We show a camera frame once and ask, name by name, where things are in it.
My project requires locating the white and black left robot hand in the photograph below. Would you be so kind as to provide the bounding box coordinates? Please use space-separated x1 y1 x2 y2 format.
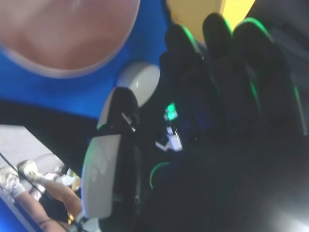
81 12 309 232

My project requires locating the small white bowl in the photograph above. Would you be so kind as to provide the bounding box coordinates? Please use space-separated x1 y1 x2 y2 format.
117 62 161 107

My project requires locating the large pink bowl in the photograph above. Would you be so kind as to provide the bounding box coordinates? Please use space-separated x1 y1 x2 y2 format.
0 0 141 79

